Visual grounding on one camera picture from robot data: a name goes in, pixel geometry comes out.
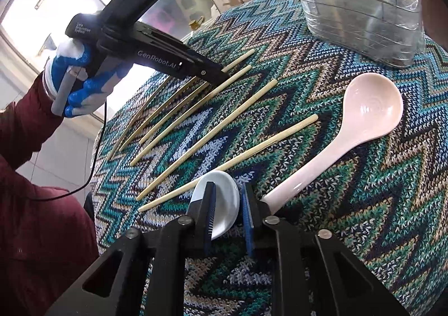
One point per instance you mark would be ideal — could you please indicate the person's maroon clothed torso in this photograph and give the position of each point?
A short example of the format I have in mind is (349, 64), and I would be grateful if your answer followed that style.
(42, 249)

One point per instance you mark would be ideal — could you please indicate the white framed glass door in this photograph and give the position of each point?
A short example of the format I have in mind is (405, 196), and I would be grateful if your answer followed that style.
(28, 15)

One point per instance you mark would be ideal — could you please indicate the yellow cap oil bottle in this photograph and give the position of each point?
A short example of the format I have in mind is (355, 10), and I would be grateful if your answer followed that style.
(197, 23)

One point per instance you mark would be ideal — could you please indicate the person's left forearm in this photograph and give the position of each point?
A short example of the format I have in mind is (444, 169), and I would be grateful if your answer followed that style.
(28, 120)

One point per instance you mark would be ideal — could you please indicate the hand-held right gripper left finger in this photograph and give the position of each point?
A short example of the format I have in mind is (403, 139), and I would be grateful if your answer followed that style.
(210, 211)

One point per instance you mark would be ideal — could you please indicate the small white ceramic spoon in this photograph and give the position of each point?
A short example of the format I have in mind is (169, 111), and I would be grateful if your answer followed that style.
(224, 197)

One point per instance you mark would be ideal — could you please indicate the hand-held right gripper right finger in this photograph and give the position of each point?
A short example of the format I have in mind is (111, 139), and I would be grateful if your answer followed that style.
(249, 221)

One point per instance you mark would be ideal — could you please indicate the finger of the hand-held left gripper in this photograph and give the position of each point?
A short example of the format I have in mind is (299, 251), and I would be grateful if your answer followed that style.
(204, 73)

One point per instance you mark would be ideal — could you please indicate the zigzag knitted table cloth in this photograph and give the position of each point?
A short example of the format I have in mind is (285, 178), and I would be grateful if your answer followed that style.
(350, 197)

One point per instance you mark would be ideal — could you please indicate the person's left hand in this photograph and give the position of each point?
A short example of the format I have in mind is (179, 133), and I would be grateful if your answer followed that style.
(57, 71)

